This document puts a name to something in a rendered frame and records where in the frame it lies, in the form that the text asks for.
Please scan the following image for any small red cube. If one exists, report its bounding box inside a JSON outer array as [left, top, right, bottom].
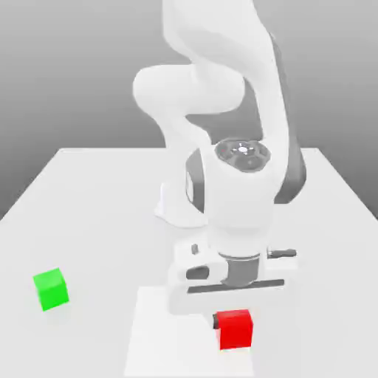
[[214, 309, 255, 351]]

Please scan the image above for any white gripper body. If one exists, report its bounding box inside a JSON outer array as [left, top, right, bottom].
[[167, 267, 298, 316]]

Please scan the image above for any small green cube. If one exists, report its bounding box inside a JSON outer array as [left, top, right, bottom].
[[32, 267, 70, 312]]

